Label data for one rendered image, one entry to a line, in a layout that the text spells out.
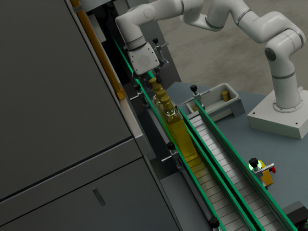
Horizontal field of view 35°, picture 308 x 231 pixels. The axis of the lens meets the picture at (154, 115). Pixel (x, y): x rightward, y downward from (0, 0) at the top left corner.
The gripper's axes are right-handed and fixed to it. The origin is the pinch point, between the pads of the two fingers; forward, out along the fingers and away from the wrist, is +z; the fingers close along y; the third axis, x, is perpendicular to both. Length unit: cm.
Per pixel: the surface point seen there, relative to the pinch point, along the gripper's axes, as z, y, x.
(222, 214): 40, 0, -45
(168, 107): 7.1, 0.3, -18.0
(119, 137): -7, -17, -74
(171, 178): 32.8, -9.9, -17.5
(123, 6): -26, 7, 99
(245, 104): 34, 36, 28
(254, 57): 63, 95, 210
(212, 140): 30.0, 11.3, -6.6
